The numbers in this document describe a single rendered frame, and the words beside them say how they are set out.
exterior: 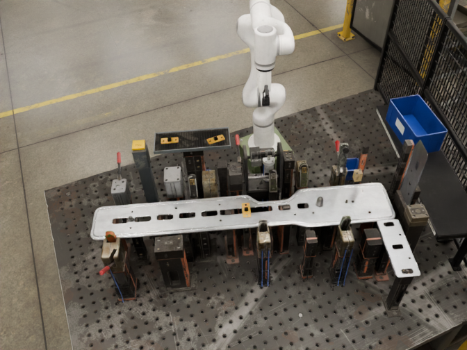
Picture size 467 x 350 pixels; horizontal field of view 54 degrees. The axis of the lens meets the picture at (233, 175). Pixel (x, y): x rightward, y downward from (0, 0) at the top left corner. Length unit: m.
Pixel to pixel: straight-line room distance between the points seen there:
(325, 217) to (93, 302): 1.16
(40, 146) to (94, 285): 2.18
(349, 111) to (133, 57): 2.75
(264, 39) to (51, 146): 2.83
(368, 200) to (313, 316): 0.59
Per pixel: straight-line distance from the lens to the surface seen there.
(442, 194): 2.29
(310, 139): 2.90
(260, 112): 2.50
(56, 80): 5.07
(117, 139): 4.12
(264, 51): 1.80
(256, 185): 2.25
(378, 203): 2.20
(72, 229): 2.60
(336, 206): 2.15
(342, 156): 2.16
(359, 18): 5.10
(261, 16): 1.95
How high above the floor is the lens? 2.63
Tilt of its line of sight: 46 degrees down
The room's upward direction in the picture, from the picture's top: 3 degrees counter-clockwise
